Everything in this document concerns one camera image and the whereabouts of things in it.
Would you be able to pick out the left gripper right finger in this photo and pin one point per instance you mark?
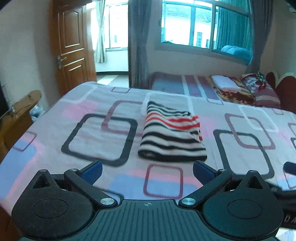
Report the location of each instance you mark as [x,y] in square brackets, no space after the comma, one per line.
[212,182]

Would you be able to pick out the finger of the right gripper with blue tip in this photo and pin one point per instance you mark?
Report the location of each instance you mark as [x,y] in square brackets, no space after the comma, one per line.
[289,167]

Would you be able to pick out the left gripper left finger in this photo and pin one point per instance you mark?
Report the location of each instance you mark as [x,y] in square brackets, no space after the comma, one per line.
[82,180]

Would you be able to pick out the striped white black red sweater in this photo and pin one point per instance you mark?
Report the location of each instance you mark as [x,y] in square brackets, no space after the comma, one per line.
[171,135]

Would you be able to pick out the patterned white pink bedsheet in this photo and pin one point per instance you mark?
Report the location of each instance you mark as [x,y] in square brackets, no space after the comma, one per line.
[94,122]

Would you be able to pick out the dark red headboard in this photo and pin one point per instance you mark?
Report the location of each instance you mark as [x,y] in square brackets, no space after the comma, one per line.
[284,87]

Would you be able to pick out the folded red patterned blanket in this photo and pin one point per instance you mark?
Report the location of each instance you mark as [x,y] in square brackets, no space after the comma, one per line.
[231,89]

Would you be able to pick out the wooden chair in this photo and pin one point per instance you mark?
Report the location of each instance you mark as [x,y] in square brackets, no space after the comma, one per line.
[14,125]

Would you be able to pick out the teal cushion on sill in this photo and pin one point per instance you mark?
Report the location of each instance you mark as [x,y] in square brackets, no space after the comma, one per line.
[237,52]

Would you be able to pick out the white sheer curtain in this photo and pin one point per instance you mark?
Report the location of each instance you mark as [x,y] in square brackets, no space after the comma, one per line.
[100,54]

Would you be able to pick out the brown wooden door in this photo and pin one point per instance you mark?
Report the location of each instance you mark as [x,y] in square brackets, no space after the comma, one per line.
[71,45]

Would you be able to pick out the grey curtain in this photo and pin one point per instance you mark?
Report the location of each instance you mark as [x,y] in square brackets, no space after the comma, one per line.
[139,13]

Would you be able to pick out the window with frame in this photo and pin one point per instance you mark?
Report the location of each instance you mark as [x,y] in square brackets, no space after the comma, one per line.
[205,27]

